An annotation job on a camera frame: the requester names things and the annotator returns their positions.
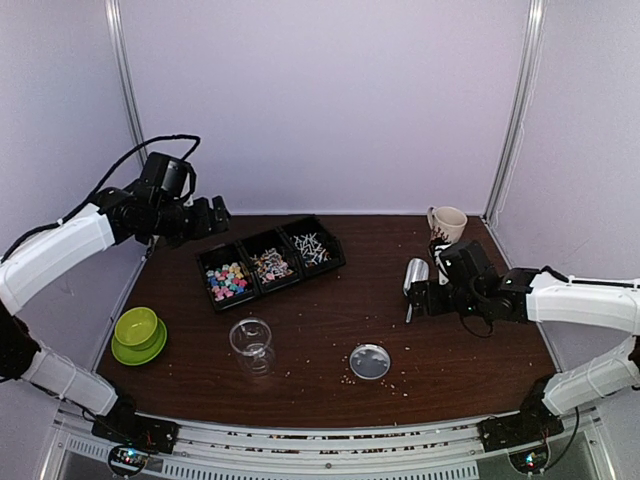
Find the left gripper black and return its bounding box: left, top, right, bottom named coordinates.
left=150, top=195, right=232, bottom=249

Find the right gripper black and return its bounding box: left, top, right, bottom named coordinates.
left=407, top=279, right=484, bottom=319

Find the metal scoop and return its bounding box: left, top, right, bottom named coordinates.
left=402, top=258, right=429, bottom=324

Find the black three-compartment candy tray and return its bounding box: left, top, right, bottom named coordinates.
left=196, top=215, right=346, bottom=312

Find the clear plastic jar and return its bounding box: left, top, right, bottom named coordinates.
left=228, top=317, right=276, bottom=377

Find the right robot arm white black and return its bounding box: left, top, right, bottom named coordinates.
left=403, top=241, right=639, bottom=442

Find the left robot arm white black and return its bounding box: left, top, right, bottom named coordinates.
left=1, top=152, right=230, bottom=444

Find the ceramic mug coral pattern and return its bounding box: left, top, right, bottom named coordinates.
left=426, top=206, right=468, bottom=249

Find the round metal jar lid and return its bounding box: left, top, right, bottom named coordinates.
left=348, top=343, right=392, bottom=380

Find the green bowl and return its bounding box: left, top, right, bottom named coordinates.
left=114, top=307, right=159, bottom=351

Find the green plate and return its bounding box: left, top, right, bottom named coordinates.
left=110, top=319, right=168, bottom=367

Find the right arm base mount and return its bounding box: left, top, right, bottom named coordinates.
left=477, top=398, right=564, bottom=452

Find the left aluminium frame post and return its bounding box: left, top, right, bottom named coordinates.
left=104, top=0, right=144, bottom=144

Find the aluminium frame post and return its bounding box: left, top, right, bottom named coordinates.
left=484, top=0, right=548, bottom=228
left=104, top=0, right=144, bottom=144

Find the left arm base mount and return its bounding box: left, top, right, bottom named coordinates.
left=91, top=399, right=179, bottom=454

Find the right aluminium frame post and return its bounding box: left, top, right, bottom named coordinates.
left=484, top=0, right=548, bottom=228

